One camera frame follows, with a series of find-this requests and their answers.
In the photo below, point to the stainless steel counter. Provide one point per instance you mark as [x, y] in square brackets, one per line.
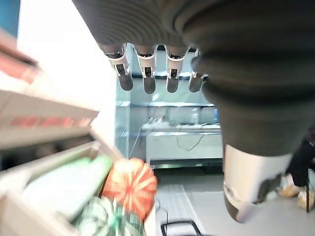
[179, 137]

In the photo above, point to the green striped watermelon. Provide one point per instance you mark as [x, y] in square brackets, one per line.
[108, 218]

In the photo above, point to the white shop shelf unit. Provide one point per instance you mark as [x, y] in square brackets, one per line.
[44, 127]

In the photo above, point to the person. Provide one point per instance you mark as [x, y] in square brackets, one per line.
[299, 169]

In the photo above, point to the pale green vegetable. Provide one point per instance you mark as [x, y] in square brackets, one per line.
[71, 182]

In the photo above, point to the orange striped pumpkin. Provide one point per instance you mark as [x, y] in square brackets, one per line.
[131, 183]

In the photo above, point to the black shopping basket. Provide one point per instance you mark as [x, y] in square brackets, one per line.
[182, 227]

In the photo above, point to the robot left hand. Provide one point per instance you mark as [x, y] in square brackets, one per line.
[221, 49]

